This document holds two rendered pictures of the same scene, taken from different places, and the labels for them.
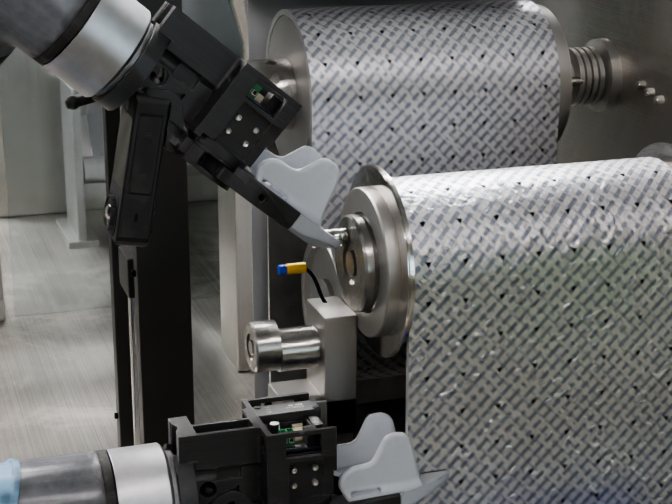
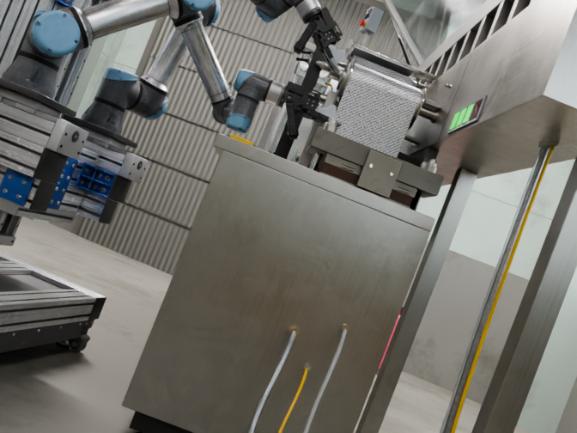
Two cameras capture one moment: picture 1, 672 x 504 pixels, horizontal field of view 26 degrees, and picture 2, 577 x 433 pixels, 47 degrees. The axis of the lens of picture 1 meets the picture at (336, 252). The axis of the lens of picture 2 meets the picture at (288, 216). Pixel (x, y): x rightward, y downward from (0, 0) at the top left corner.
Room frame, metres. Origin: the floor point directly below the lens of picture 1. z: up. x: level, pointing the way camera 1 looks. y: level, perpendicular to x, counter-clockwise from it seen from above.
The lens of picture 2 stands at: (-1.02, -0.60, 0.70)
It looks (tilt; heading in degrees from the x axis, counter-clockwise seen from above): 2 degrees up; 16
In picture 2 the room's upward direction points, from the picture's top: 21 degrees clockwise
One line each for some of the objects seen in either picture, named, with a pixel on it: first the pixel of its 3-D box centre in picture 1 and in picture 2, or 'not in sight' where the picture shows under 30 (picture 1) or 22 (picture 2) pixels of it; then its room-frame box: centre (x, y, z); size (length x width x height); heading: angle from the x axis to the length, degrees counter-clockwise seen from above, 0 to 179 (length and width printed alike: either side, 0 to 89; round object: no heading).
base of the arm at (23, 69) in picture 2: not in sight; (33, 75); (0.60, 0.73, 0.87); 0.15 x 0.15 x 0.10
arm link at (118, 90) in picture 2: not in sight; (118, 87); (1.10, 0.78, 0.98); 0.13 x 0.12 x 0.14; 156
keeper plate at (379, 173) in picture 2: not in sight; (379, 173); (0.86, -0.28, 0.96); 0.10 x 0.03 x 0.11; 108
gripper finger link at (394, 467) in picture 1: (396, 467); (331, 113); (0.99, -0.05, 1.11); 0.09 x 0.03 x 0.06; 107
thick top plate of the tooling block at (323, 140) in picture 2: not in sight; (373, 163); (0.94, -0.24, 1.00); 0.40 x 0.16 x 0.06; 108
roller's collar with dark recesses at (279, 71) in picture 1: (255, 95); (338, 71); (1.29, 0.07, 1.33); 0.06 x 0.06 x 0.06; 18
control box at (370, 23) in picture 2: not in sight; (369, 20); (1.59, 0.12, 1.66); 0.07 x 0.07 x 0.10; 35
